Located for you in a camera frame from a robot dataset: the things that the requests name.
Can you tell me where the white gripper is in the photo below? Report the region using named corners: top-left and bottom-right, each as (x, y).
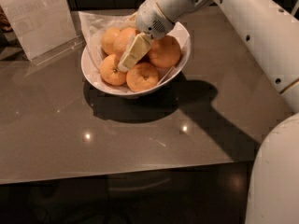
top-left (118, 0), bottom-right (175, 72)

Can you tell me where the orange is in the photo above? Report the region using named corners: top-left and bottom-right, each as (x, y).
top-left (99, 54), bottom-right (126, 86)
top-left (101, 27), bottom-right (121, 55)
top-left (148, 35), bottom-right (181, 68)
top-left (113, 27), bottom-right (138, 59)
top-left (126, 62), bottom-right (159, 92)

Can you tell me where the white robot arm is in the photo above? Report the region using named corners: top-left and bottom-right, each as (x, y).
top-left (119, 0), bottom-right (299, 224)

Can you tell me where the white paper bowl liner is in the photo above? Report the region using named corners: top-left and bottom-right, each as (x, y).
top-left (79, 12), bottom-right (182, 96)

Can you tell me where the white ceramic bowl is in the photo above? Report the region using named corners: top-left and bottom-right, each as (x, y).
top-left (79, 12), bottom-right (192, 98)

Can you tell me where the clear acrylic sign holder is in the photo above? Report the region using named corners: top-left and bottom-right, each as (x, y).
top-left (0, 0), bottom-right (83, 65)

